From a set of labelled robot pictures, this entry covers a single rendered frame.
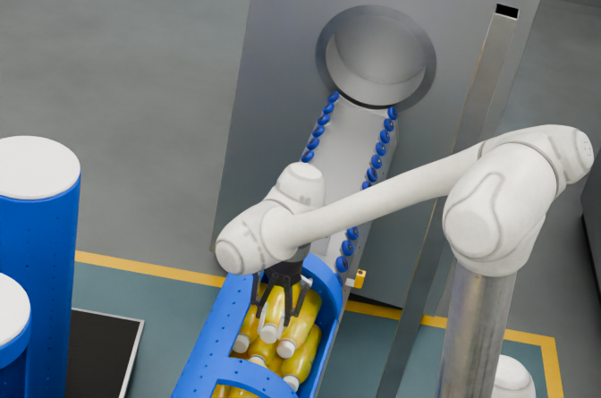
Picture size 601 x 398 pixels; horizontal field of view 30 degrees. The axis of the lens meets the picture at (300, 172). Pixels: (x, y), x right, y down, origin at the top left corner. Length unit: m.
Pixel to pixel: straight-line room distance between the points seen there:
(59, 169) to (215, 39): 2.90
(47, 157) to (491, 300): 1.59
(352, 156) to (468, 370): 1.63
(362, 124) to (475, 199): 1.97
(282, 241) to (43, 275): 1.21
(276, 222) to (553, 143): 0.55
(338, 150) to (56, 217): 0.95
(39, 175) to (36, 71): 2.42
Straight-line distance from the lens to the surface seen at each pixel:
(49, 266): 3.16
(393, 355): 3.47
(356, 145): 3.57
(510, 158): 1.81
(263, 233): 2.10
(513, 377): 2.26
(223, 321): 2.45
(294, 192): 2.20
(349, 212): 2.05
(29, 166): 3.10
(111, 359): 3.81
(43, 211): 3.03
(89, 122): 5.13
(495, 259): 1.78
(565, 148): 1.88
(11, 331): 2.62
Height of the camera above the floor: 2.88
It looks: 35 degrees down
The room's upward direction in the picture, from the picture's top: 12 degrees clockwise
